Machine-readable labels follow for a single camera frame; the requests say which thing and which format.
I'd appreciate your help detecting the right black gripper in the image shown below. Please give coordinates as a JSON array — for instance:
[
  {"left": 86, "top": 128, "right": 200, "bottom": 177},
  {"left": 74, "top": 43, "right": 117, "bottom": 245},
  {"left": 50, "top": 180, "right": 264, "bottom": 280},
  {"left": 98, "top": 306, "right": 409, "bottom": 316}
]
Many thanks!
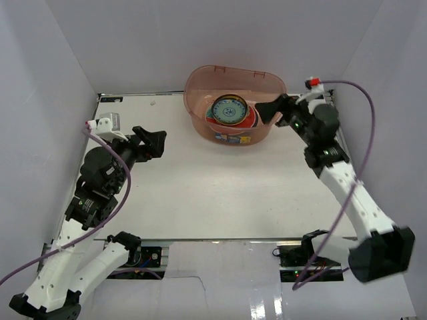
[{"left": 254, "top": 94, "right": 316, "bottom": 146}]

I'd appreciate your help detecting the teal and red floral plate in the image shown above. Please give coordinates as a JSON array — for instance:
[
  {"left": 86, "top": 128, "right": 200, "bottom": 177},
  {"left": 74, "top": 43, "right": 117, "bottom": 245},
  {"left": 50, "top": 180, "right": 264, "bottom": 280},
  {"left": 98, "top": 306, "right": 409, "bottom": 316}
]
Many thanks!
[{"left": 205, "top": 107, "right": 259, "bottom": 129}]

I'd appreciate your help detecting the black and gold patterned plate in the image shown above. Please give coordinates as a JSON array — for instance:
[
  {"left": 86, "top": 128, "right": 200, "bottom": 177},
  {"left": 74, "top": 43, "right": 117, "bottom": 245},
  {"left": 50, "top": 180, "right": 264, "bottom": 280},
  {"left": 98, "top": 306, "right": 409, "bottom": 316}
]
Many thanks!
[{"left": 211, "top": 94, "right": 249, "bottom": 126}]

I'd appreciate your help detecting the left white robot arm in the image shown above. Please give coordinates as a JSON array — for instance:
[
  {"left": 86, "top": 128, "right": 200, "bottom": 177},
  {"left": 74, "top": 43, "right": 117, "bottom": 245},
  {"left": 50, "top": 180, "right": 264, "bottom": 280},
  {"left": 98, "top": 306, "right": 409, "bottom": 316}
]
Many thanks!
[{"left": 9, "top": 126, "right": 167, "bottom": 319}]

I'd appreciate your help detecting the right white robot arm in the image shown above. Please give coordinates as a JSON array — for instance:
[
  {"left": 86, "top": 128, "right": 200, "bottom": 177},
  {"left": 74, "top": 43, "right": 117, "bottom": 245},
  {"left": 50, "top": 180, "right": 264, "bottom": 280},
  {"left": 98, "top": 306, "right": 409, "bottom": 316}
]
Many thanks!
[{"left": 255, "top": 94, "right": 415, "bottom": 283}]

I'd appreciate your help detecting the translucent pink plastic bin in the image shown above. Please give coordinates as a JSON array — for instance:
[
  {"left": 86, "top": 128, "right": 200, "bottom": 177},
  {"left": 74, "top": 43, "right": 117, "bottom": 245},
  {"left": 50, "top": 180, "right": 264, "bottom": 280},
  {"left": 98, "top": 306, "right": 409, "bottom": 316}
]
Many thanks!
[{"left": 183, "top": 65, "right": 287, "bottom": 146}]

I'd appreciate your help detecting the left dark table label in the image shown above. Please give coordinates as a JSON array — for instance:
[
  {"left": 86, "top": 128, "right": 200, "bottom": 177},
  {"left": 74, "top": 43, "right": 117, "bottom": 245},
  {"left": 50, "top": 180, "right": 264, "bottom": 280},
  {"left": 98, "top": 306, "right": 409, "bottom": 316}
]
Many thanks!
[{"left": 99, "top": 97, "right": 123, "bottom": 103}]

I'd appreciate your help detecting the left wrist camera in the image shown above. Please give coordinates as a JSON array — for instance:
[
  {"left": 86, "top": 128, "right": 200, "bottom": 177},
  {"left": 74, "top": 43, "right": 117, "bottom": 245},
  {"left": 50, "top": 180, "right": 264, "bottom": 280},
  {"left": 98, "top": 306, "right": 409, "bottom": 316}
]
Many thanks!
[{"left": 85, "top": 113, "right": 128, "bottom": 142}]

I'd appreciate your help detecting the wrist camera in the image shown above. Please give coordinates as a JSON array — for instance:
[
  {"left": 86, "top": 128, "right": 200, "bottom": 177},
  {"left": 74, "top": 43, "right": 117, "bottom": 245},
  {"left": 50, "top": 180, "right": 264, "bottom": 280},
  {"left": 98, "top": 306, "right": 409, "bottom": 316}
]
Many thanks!
[
  {"left": 296, "top": 77, "right": 325, "bottom": 104},
  {"left": 85, "top": 113, "right": 128, "bottom": 142}
]

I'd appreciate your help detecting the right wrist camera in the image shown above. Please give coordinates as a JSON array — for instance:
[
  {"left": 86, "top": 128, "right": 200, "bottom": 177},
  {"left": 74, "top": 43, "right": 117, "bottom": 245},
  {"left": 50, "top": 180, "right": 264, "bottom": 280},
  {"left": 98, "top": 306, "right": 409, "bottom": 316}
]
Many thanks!
[{"left": 296, "top": 77, "right": 325, "bottom": 104}]

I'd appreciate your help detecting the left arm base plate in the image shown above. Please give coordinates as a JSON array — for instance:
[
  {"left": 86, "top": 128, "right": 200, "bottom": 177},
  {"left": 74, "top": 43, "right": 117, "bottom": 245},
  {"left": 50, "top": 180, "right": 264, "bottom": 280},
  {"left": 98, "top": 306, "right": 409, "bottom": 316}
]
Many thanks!
[{"left": 108, "top": 246, "right": 169, "bottom": 280}]

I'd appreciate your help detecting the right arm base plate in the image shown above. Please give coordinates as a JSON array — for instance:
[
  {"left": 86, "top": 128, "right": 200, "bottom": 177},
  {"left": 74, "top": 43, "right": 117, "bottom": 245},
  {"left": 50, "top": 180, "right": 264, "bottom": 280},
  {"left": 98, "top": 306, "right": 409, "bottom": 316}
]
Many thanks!
[{"left": 272, "top": 245, "right": 344, "bottom": 283}]

